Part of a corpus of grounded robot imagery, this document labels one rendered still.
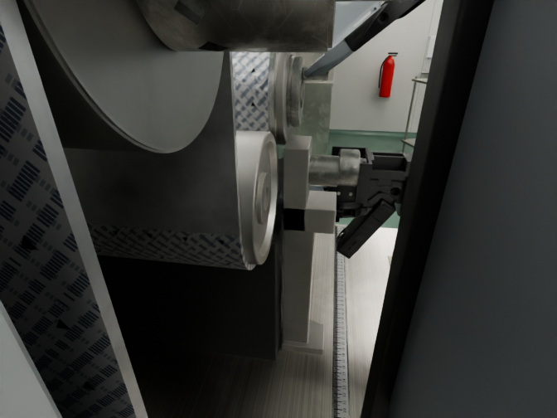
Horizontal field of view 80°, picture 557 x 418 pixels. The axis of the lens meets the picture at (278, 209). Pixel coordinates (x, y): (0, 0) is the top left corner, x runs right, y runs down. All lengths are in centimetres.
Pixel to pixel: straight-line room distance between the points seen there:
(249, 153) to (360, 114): 477
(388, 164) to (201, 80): 35
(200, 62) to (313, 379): 42
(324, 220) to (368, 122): 469
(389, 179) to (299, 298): 20
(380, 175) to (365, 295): 24
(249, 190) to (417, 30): 479
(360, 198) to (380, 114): 459
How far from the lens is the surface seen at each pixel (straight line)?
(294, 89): 36
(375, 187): 48
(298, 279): 44
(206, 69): 18
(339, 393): 49
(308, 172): 36
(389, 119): 507
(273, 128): 33
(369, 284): 65
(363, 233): 50
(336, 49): 35
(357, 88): 494
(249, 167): 25
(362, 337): 56
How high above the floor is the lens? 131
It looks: 28 degrees down
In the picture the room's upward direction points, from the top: straight up
